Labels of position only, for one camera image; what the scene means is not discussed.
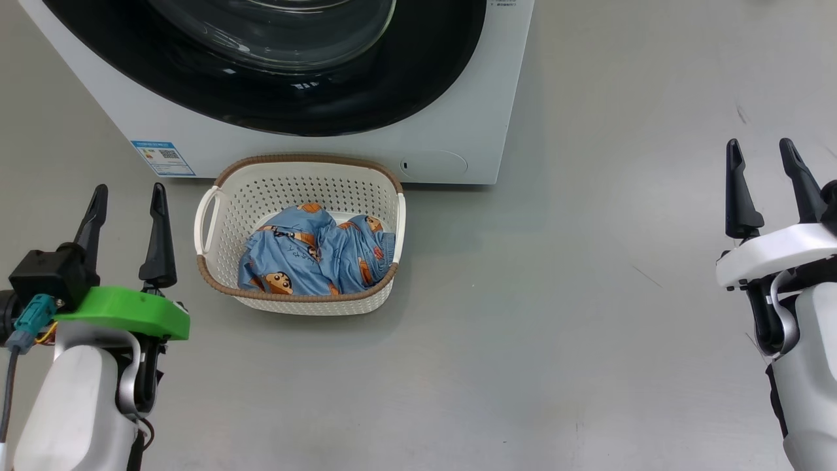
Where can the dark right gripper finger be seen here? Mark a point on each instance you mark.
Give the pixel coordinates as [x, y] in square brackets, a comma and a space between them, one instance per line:
[739, 209]
[805, 196]

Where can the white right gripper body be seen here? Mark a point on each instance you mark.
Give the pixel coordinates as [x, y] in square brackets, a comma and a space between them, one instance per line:
[771, 252]

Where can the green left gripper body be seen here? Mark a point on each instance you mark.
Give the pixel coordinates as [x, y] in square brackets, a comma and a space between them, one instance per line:
[131, 311]

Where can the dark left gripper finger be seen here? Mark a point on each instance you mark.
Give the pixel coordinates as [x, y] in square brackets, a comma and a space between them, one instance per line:
[97, 216]
[159, 255]

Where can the blue cartoon print garment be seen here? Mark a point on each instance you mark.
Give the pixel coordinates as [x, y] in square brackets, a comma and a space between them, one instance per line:
[307, 261]

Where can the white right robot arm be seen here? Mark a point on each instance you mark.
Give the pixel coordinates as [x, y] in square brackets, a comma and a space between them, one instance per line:
[814, 392]

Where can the white basket with brown rim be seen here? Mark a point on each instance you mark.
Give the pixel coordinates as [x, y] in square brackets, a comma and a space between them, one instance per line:
[294, 186]

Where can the white front-load washing machine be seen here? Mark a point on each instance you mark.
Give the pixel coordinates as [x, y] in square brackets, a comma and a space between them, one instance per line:
[458, 98]

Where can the blue energy label sticker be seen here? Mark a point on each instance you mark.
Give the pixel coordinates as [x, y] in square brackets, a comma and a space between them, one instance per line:
[163, 158]

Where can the round white filter cover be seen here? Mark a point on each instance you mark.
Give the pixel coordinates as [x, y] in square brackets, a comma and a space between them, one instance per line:
[435, 163]

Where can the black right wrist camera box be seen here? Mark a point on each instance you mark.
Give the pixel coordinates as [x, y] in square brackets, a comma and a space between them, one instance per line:
[832, 206]

